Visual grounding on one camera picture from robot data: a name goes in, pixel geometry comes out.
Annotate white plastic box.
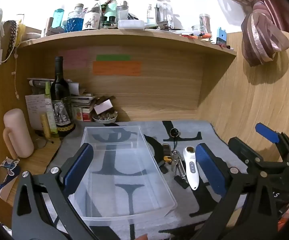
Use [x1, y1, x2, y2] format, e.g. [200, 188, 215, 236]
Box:
[117, 19, 145, 30]

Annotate clear bottle white label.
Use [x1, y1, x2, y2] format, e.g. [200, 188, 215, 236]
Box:
[83, 0, 103, 30]

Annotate green spray bottle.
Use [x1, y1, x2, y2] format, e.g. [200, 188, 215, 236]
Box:
[44, 81, 58, 135]

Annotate pink tied curtain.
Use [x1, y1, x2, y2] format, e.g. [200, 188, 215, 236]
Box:
[208, 0, 289, 67]

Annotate brown cardboard tube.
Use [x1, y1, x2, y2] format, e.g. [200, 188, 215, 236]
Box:
[44, 17, 53, 37]

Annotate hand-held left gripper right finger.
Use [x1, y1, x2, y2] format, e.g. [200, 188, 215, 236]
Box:
[195, 142, 279, 240]

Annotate white paper sheets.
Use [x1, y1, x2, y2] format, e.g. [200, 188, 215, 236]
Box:
[68, 80, 81, 95]

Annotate grey printed mat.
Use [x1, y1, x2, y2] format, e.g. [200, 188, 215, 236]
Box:
[46, 120, 250, 240]

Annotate clear glass bottle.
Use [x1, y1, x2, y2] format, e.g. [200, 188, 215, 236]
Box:
[117, 1, 130, 22]

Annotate white handheld massager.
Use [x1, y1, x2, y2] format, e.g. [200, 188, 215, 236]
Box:
[183, 146, 200, 191]

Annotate black strap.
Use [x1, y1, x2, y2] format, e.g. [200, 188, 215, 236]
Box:
[174, 176, 189, 189]

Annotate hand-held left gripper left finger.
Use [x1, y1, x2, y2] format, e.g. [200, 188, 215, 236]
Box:
[11, 142, 95, 240]

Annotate small round mirror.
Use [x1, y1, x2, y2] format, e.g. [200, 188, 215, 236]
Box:
[0, 167, 10, 187]

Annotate orange sticky note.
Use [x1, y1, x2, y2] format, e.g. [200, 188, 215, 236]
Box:
[92, 61, 143, 77]

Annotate white cable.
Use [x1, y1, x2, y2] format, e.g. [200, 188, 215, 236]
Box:
[11, 47, 20, 100]

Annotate tall glass jar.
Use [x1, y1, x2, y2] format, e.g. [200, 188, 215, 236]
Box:
[199, 14, 211, 34]

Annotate wooden shelf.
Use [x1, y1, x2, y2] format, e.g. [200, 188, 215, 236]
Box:
[17, 29, 237, 55]

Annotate rolled magazine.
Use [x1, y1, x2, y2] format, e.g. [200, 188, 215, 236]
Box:
[27, 78, 55, 87]

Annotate clear plastic container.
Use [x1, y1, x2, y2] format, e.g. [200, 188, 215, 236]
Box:
[68, 126, 178, 228]

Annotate green sticky note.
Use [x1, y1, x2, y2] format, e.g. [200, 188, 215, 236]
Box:
[96, 54, 131, 62]

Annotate black yellow small tool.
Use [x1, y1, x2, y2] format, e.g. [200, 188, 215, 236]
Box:
[163, 144, 173, 164]

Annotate handwritten paper note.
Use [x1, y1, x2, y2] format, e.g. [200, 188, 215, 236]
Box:
[25, 94, 47, 131]

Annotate blue box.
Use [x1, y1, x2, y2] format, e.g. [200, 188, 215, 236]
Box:
[216, 27, 228, 46]

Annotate blue glass bottle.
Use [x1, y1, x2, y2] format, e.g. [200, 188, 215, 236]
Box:
[67, 4, 85, 32]

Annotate dark wine bottle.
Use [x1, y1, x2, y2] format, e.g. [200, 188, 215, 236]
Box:
[50, 56, 76, 137]

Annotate blue white card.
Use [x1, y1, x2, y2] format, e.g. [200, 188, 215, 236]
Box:
[0, 165, 21, 202]

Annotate yellow tube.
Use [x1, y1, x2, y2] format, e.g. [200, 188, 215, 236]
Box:
[40, 114, 52, 139]

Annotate patterned lanyard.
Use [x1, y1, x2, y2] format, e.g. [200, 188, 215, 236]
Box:
[3, 20, 18, 62]

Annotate bowl of small stones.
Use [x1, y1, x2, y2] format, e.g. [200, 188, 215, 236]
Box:
[92, 111, 118, 124]

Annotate bunch of keys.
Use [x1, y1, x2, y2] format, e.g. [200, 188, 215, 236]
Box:
[171, 149, 181, 173]

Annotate pink mug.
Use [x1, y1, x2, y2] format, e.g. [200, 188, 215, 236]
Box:
[2, 108, 35, 159]

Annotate stack of books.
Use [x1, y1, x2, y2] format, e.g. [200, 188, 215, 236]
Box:
[69, 94, 97, 122]

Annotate pink sticky note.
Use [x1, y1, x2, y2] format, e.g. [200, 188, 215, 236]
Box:
[58, 49, 90, 68]

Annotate mint green bottle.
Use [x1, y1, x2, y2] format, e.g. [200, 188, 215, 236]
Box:
[106, 0, 118, 18]

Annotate cartoon sticker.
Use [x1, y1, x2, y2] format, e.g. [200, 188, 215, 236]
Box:
[0, 156, 21, 178]

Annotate teal plastic bottle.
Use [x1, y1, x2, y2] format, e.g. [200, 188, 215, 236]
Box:
[53, 9, 65, 28]

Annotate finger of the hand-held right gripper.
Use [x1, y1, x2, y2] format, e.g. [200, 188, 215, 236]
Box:
[228, 136, 289, 181]
[255, 122, 289, 164]

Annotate eyeglasses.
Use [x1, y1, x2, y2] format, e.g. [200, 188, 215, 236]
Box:
[33, 136, 55, 149]

